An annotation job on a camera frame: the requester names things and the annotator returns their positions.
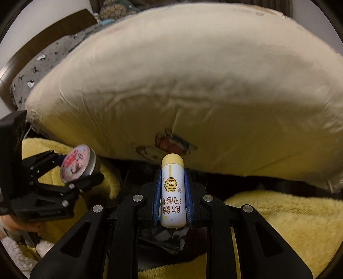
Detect yellow fluffy blanket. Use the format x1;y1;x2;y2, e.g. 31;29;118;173
0;137;343;279

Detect person's left hand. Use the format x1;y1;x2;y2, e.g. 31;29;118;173
0;215;42;240

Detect yellow white lip balm tube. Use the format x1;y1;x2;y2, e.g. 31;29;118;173
160;153;186;228

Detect cream cartoon print pillow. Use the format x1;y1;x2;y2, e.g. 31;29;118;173
25;3;343;192

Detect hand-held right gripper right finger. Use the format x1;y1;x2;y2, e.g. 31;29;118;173
183;169;313;279

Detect brown wooden headboard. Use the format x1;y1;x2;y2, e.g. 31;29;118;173
0;8;97;90

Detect pineapple pattern cloth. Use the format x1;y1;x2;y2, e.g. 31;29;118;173
98;0;143;21

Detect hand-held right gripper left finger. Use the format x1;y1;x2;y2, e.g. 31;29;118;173
29;169;162;279

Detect grey printed pillow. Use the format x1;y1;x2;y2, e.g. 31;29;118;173
10;24;108;111

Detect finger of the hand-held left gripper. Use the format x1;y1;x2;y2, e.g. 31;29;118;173
18;173;105;221
22;150;66;186

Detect round printed tin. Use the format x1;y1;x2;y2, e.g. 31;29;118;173
60;144;101;184

